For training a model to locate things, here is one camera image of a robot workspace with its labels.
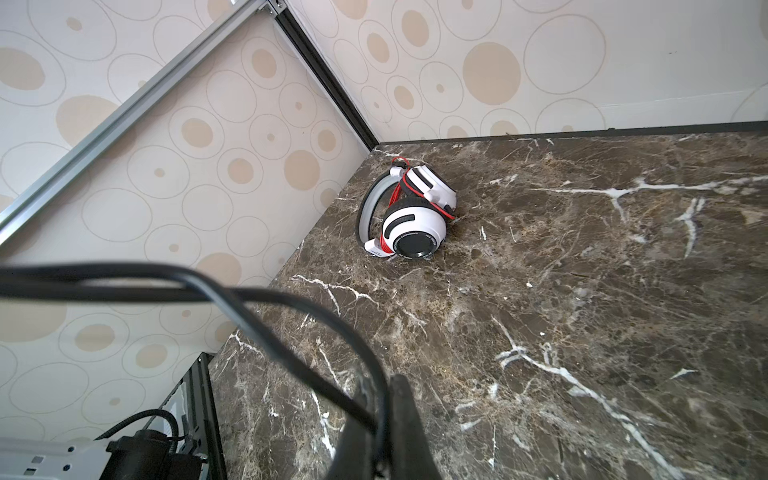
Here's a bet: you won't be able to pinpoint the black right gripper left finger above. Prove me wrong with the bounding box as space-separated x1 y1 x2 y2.
324 415 374 480

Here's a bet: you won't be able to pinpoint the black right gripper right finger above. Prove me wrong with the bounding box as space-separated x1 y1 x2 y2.
390 374 441 480

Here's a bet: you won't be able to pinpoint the white black headphones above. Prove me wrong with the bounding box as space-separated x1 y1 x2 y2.
356 156 457 259

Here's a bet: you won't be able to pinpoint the black headphone cable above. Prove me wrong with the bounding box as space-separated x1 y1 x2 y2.
0 262 394 463

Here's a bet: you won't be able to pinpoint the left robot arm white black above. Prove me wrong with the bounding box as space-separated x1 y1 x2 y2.
1 409 209 480

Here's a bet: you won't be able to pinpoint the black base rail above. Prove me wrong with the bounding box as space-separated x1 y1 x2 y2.
157 352 227 479

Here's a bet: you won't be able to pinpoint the black corner frame post left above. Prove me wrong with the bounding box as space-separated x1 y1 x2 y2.
275 6 379 151

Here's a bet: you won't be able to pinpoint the aluminium left rail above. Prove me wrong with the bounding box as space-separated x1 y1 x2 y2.
1 0 287 243

